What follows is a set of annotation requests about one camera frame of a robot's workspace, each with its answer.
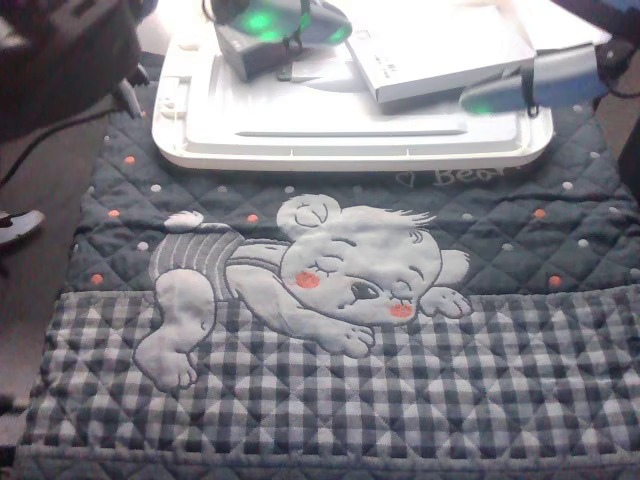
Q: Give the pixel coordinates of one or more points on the grey stand leg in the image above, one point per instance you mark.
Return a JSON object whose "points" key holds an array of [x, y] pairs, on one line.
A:
{"points": [[131, 97]]}

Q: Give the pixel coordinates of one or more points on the grey quilt with bear print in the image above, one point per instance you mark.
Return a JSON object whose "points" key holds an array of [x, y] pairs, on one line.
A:
{"points": [[500, 250]]}

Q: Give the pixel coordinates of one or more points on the white plastic lid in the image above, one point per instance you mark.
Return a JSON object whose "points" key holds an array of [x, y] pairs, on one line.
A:
{"points": [[350, 145]]}

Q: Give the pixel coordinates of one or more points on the black bulky object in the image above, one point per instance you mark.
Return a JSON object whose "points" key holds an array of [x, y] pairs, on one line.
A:
{"points": [[60, 60]]}

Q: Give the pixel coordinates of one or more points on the person's shoe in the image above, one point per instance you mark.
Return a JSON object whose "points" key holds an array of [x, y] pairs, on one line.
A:
{"points": [[20, 227]]}

